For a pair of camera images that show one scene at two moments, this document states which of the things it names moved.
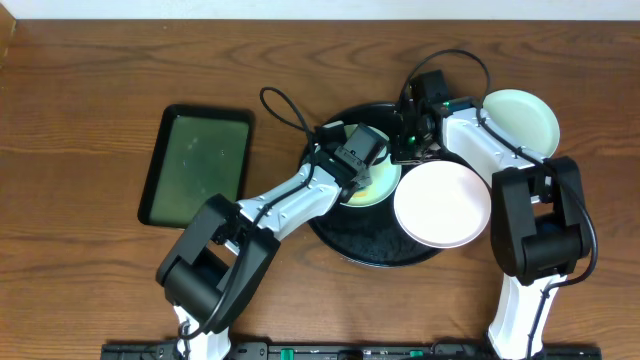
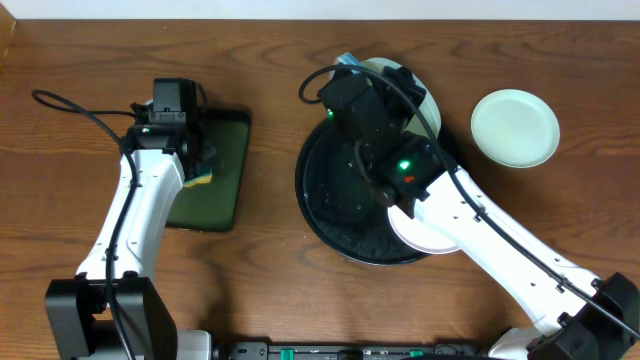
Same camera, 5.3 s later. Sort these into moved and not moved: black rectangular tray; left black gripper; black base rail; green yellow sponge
Moved: green yellow sponge; left black gripper
Not moved: black base rail; black rectangular tray
